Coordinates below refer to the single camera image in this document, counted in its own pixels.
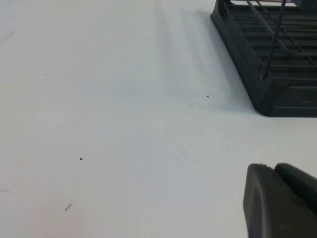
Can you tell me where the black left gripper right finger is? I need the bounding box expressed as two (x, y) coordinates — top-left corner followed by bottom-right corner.
(274, 162), (317, 202)

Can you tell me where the black plastic drip tray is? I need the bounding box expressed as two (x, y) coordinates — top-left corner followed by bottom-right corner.
(210, 0), (317, 118)

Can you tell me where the black wire dish rack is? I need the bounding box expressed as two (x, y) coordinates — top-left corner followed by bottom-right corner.
(219, 0), (317, 80)

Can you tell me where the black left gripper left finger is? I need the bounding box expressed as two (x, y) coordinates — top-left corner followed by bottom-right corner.
(242, 163), (317, 238)

